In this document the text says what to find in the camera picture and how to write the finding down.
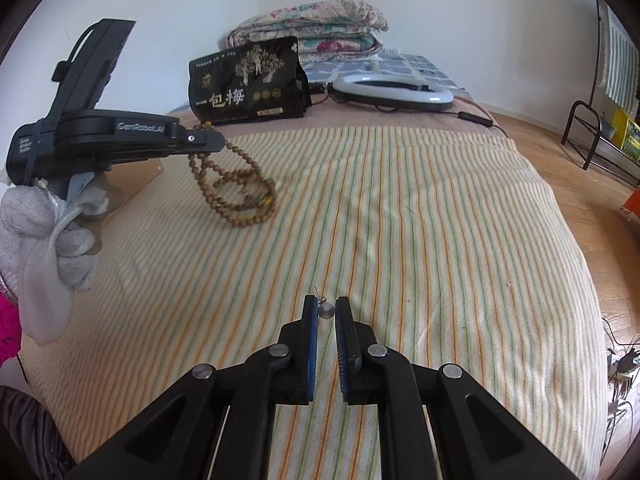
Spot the brown wooden bead necklace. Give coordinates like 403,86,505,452
186,120,279,230

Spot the white gloved left hand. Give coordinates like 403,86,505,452
1,174,118,356

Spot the brown cardboard box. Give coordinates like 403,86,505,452
96,159,164,212

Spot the black snack bag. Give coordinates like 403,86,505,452
189,36,311,126

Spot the blue checked bed sheet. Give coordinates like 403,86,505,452
302,51,471,99

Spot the folded floral quilt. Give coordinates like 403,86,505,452
226,0,390,60

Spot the striped yellow blanket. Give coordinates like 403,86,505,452
21,127,606,479

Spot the pink brown bed cover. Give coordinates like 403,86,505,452
164,93,509,137

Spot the black metal rack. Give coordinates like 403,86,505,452
561,0,639,188

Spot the power strip with cables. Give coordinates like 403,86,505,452
602,318,639,450

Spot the white ring light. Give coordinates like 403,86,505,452
328,74,454,113

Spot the black ring light cable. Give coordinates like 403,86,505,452
307,81,509,139

